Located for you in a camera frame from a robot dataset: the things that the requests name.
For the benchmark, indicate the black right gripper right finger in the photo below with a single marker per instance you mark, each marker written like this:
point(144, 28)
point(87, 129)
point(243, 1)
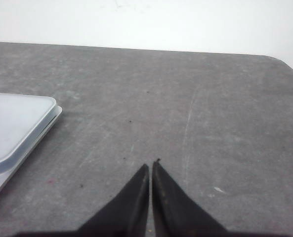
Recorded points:
point(175, 213)

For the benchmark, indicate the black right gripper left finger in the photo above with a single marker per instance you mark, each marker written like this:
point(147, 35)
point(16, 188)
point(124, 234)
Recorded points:
point(126, 214)

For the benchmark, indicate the silver digital kitchen scale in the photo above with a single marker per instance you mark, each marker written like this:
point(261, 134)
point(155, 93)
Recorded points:
point(24, 121)

